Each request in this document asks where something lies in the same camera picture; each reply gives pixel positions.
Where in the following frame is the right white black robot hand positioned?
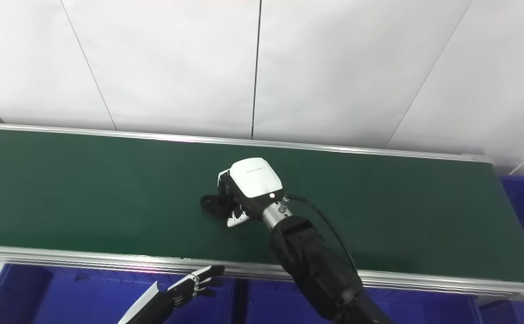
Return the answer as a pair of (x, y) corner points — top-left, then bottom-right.
(217, 157), (285, 228)

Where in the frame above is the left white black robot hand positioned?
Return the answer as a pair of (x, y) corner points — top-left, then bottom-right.
(118, 265), (226, 324)

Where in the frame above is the black flange part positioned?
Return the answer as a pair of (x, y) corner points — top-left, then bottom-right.
(200, 193), (241, 221)

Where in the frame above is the green conveyor belt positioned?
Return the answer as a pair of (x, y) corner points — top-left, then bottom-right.
(0, 127), (524, 284)

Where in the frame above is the aluminium conveyor side rail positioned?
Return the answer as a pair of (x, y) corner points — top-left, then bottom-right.
(0, 122), (495, 163)

